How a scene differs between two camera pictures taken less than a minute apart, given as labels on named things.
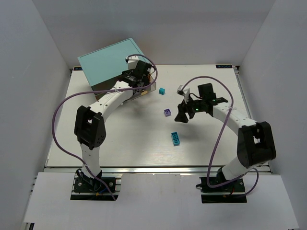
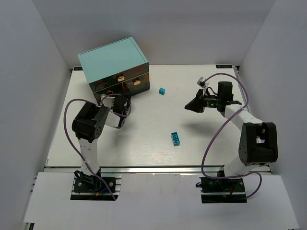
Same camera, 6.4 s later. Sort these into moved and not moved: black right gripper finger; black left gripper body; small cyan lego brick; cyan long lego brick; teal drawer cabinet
Moved: black right gripper finger; black left gripper body
Not moved: small cyan lego brick; teal drawer cabinet; cyan long lego brick
